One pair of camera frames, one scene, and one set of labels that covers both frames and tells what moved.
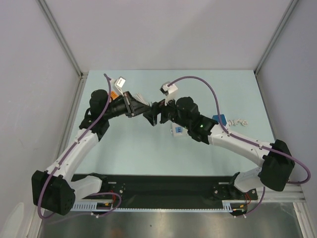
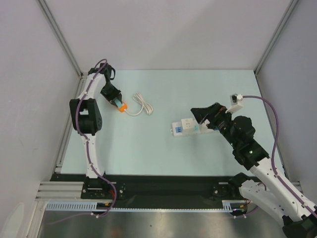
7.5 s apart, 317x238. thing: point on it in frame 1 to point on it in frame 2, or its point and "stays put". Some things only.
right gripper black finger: (152, 116) to (200, 113)
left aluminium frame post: (57, 29) stays put
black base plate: (131, 191) stays put
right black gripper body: (163, 114) to (211, 118)
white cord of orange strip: (138, 96) stays put
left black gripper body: (126, 105) to (109, 92)
